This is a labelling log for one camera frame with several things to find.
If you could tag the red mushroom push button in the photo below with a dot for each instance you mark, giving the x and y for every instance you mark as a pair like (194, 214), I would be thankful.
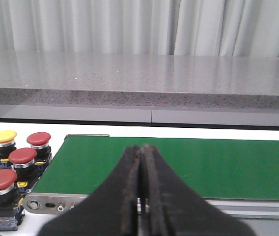
(23, 161)
(40, 142)
(11, 209)

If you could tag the aluminium conveyor frame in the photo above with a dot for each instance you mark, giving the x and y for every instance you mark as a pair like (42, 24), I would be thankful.
(58, 203)

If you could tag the green conveyor belt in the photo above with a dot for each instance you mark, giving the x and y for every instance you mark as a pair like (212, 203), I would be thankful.
(214, 168)

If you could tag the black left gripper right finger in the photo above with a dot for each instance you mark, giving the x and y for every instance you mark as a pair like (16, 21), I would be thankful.
(174, 209)

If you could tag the white curtain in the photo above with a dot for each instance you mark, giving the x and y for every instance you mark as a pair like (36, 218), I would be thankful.
(163, 27)

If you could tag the yellow mushroom push button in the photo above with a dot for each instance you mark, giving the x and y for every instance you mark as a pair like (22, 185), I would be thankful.
(7, 143)

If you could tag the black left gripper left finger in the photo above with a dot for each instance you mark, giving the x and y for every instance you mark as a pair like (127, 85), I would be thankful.
(111, 210)

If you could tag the grey stone counter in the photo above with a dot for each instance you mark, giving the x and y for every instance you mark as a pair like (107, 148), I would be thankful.
(139, 88)

